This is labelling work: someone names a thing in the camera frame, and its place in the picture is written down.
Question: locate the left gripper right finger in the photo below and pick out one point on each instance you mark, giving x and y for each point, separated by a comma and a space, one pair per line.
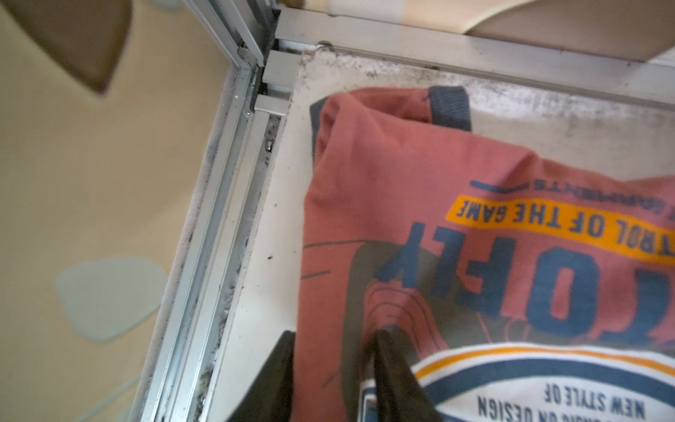
399, 395

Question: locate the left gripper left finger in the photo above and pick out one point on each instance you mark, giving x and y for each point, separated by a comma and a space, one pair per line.
271, 394

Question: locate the red tank top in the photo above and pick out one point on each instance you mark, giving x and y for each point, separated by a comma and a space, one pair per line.
516, 288

